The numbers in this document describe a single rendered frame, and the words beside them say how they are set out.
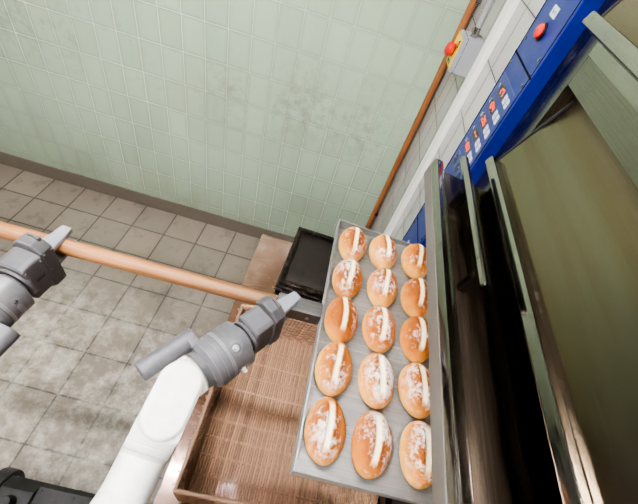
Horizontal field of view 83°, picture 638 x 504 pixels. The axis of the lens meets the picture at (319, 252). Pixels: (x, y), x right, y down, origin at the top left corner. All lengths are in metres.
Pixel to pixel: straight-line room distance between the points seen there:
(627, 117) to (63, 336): 2.14
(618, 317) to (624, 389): 0.08
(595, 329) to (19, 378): 2.06
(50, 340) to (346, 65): 1.84
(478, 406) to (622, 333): 0.18
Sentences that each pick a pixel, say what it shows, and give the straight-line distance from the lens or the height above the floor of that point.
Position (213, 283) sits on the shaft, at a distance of 0.72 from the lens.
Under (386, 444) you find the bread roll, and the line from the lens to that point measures 0.63.
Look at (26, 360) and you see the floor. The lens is 2.16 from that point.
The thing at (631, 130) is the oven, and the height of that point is 1.66.
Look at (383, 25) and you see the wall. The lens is 1.66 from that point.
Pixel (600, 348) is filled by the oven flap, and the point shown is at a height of 1.52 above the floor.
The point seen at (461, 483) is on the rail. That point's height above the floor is 1.43.
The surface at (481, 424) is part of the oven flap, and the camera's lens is 0.52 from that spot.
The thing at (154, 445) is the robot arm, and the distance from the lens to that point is 0.60.
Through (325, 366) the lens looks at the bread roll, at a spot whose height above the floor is 1.24.
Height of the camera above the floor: 1.82
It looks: 48 degrees down
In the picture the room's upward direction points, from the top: 19 degrees clockwise
